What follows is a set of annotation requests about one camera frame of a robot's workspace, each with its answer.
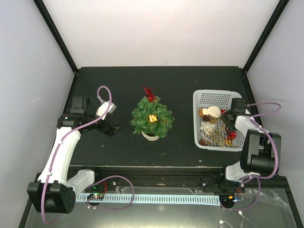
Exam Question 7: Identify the gold merry christmas sign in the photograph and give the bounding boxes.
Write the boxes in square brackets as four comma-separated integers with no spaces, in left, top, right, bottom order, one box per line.
[207,129,227,147]

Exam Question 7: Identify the gold gift box ornament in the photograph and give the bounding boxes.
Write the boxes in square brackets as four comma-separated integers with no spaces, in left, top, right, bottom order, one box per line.
[148,114,158,123]

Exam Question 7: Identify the red ball ornament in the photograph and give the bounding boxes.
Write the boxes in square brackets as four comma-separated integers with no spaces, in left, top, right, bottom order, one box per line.
[227,132,237,140]

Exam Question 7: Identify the brown pine cone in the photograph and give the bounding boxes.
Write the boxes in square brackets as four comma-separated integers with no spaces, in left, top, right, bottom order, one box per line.
[199,139,209,146]

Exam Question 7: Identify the white snowflake ornament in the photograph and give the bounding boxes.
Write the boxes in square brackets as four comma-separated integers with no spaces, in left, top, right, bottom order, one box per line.
[200,122,215,134]

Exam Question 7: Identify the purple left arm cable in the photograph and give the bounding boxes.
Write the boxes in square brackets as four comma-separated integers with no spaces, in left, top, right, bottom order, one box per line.
[40,85,113,224]

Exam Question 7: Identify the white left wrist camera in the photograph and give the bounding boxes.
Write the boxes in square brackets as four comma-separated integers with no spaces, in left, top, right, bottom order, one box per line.
[96,102,116,120]

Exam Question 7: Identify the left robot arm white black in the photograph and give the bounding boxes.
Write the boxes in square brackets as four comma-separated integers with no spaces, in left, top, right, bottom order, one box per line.
[27,96,121,214]

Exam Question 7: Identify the small green christmas tree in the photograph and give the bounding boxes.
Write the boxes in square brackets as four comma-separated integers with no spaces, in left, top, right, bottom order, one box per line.
[130,97,175,138]

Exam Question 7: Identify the cream felt snowman ornament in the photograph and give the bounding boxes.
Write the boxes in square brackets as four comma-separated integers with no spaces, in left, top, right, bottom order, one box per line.
[199,106,221,118]

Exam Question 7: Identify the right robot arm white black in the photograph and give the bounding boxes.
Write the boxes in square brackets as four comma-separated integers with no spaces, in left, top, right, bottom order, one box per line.
[216,98,281,191]

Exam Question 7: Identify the dark pine cone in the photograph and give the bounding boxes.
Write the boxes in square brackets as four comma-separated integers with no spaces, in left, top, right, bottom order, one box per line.
[202,115,210,122]

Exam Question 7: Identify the red star ornament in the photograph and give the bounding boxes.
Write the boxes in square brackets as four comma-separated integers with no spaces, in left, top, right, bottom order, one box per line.
[142,86,158,104]

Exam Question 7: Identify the white plastic basket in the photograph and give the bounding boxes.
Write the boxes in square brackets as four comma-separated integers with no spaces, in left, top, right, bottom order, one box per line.
[193,90,245,152]

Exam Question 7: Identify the gold bell ornament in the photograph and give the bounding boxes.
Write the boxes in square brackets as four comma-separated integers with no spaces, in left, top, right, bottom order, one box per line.
[225,139,233,147]

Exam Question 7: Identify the white slotted cable duct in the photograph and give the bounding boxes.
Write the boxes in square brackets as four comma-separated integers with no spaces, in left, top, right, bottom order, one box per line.
[76,193,220,206]

